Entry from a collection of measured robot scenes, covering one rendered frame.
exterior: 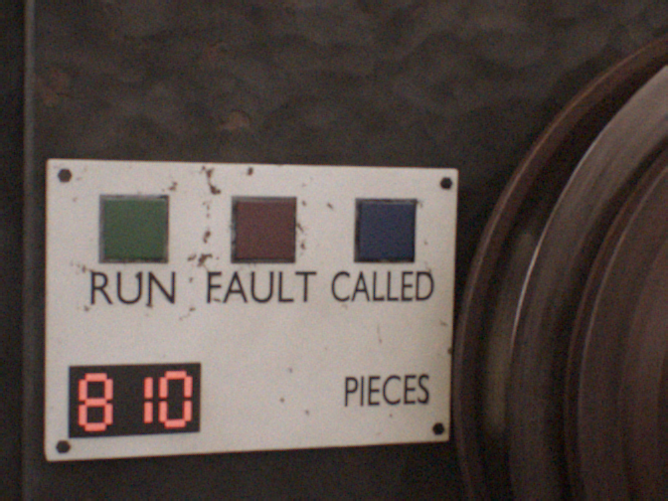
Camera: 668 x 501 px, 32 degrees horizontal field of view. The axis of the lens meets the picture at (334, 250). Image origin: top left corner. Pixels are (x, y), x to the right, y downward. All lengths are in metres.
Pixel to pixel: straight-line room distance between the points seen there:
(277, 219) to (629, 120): 0.22
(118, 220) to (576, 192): 0.27
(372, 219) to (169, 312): 0.14
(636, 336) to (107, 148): 0.33
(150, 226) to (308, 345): 0.13
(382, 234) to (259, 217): 0.08
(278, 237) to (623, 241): 0.21
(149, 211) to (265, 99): 0.11
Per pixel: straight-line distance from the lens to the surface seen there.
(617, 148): 0.66
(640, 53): 0.75
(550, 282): 0.65
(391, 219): 0.74
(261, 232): 0.72
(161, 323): 0.72
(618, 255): 0.65
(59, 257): 0.71
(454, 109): 0.79
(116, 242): 0.70
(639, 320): 0.65
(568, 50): 0.83
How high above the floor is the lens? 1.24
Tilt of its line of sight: 4 degrees down
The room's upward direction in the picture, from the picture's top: 1 degrees clockwise
